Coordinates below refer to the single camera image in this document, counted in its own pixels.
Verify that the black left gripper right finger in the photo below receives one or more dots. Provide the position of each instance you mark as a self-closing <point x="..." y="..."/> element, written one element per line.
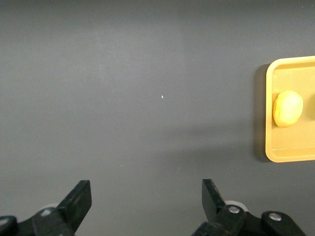
<point x="214" y="206"/>

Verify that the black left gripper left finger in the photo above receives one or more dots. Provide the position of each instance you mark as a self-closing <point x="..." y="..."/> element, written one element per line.
<point x="71" y="206"/>

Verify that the yellow potato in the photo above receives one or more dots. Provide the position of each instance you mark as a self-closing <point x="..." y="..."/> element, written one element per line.
<point x="288" y="108"/>

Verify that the yellow plastic tray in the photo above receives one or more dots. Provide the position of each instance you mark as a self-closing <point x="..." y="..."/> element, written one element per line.
<point x="290" y="140"/>

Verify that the dark grey table mat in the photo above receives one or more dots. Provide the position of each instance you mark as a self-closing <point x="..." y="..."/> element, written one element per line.
<point x="123" y="73"/>

